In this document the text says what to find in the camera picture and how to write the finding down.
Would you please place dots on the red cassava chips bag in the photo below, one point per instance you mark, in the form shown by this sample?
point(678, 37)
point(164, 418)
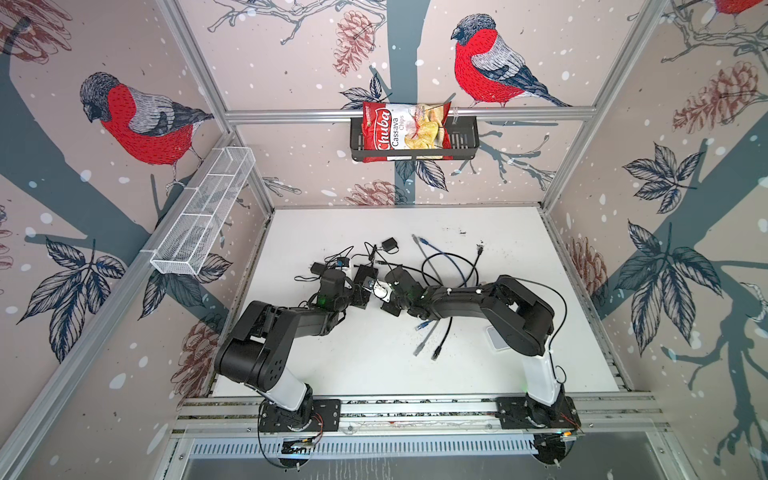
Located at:
point(391, 127)

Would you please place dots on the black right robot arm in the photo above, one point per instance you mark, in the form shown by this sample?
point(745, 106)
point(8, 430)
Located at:
point(524, 321)

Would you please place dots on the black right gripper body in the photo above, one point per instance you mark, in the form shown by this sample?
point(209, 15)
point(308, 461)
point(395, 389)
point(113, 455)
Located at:
point(393, 306)

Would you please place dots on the black network switch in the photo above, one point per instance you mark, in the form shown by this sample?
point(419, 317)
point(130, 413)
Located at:
point(365, 275)

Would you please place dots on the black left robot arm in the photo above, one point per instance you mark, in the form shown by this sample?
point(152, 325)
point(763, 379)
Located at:
point(256, 351)

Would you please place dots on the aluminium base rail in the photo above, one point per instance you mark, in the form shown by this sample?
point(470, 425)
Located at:
point(361, 427)

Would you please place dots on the white wire mesh shelf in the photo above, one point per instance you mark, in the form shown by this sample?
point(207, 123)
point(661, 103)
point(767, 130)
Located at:
point(193, 233)

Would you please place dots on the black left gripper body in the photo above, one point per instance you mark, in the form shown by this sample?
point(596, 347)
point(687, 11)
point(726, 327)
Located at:
point(357, 296)

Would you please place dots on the black power adapter with cable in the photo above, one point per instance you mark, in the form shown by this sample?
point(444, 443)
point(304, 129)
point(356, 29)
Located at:
point(317, 269)

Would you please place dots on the black wall basket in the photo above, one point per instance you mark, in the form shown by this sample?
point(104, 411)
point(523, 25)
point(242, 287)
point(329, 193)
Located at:
point(462, 134)

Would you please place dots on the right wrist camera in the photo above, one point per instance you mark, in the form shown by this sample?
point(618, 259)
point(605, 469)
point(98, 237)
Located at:
point(382, 291)

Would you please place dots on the small black plug adapter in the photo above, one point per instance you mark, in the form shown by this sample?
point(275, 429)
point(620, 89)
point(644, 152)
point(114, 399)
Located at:
point(379, 252)

